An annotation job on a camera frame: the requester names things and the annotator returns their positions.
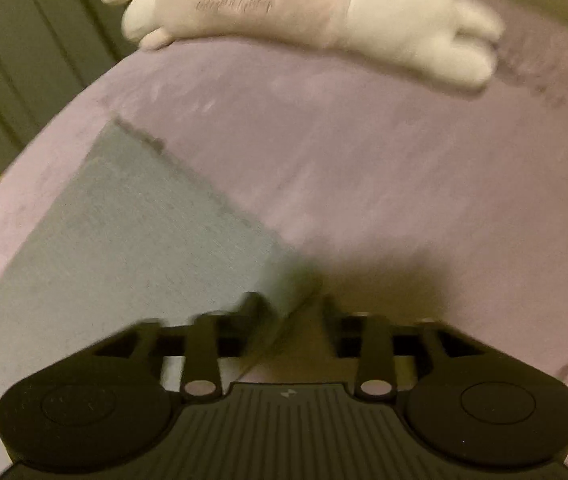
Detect white plush rabbit toy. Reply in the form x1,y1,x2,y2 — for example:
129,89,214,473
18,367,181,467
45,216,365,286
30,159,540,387
102,0,506,92

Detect grey curtain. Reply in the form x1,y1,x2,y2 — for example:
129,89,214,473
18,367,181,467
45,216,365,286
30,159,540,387
0,0,145,161

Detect pink bed sheet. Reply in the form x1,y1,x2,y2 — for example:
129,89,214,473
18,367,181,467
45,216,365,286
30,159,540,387
0,0,568,480

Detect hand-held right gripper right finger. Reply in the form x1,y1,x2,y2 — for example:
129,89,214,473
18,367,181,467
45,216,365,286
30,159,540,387
322,296,480,403

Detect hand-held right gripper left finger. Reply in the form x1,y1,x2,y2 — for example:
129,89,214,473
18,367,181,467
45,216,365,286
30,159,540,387
94,292,271,403

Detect grey towel cloth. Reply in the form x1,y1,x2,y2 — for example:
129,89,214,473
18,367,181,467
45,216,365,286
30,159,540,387
0,119,315,480

